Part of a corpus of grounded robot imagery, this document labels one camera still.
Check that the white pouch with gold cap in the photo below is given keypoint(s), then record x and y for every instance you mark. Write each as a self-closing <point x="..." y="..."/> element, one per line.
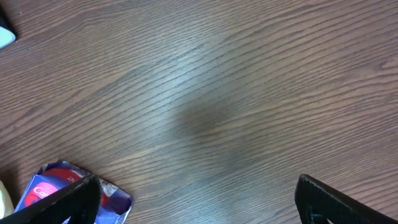
<point x="6" y="205"/>

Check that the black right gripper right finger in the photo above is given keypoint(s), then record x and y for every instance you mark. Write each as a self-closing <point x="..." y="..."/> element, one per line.
<point x="319" y="203"/>

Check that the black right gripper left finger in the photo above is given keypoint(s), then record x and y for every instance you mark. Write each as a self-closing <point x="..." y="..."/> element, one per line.
<point x="77" y="203"/>

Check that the red purple snack packet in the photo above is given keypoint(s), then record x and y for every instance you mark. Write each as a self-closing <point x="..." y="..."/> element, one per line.
<point x="115" y="203"/>

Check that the white barcode scanner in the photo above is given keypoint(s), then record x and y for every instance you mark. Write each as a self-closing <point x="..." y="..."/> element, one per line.
<point x="7" y="34"/>

